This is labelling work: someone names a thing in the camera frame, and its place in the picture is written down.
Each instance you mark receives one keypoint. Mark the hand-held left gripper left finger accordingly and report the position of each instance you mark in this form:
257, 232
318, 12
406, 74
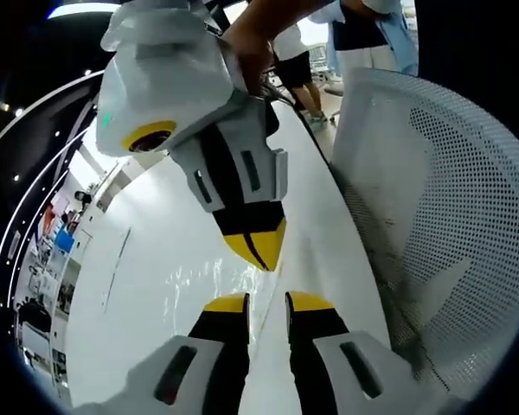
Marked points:
216, 363

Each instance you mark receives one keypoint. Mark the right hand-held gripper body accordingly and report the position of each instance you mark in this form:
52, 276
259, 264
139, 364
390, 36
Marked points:
164, 73

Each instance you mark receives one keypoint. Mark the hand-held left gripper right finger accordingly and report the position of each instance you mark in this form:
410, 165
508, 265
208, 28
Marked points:
315, 363

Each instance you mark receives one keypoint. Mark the clear food packaging bag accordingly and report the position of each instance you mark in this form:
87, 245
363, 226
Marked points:
229, 281

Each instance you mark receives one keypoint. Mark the person's right hand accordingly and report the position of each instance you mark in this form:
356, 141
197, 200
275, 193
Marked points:
253, 56

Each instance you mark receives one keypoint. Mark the blue storage box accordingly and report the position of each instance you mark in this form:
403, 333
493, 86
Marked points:
65, 240

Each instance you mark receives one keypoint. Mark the white mesh office chair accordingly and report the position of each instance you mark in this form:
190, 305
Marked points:
437, 216

